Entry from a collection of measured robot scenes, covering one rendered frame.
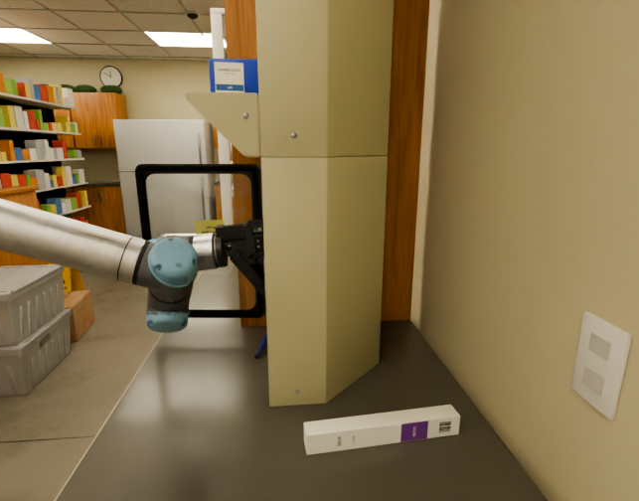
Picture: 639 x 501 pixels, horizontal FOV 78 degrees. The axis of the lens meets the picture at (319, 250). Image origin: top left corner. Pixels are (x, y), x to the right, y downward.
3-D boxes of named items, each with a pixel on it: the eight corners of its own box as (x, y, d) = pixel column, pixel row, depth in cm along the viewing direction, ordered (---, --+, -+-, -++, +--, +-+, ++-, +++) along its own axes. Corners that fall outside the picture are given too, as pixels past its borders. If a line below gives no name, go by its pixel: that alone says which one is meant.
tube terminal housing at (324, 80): (363, 329, 110) (373, 20, 91) (396, 400, 79) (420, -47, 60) (272, 332, 108) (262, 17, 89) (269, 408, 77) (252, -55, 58)
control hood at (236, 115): (266, 154, 96) (265, 111, 94) (260, 157, 65) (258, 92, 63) (219, 155, 95) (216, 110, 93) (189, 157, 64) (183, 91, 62)
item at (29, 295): (74, 307, 284) (66, 262, 275) (20, 348, 225) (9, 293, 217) (11, 309, 280) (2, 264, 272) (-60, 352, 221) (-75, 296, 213)
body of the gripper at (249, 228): (273, 224, 78) (212, 230, 78) (278, 264, 81) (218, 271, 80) (273, 217, 86) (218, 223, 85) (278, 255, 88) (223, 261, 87)
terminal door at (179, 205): (265, 318, 105) (259, 163, 95) (151, 317, 106) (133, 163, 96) (265, 316, 106) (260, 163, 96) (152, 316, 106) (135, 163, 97)
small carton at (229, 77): (242, 102, 76) (241, 68, 75) (244, 98, 71) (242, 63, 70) (216, 101, 75) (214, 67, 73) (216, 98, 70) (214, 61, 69)
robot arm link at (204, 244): (197, 275, 79) (204, 263, 87) (220, 272, 80) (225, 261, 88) (190, 239, 78) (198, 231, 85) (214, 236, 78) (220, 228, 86)
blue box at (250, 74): (261, 110, 92) (260, 68, 90) (259, 105, 82) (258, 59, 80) (218, 109, 91) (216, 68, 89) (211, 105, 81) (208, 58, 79)
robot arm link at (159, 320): (144, 313, 67) (149, 256, 72) (143, 335, 76) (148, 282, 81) (193, 314, 70) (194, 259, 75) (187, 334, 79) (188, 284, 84)
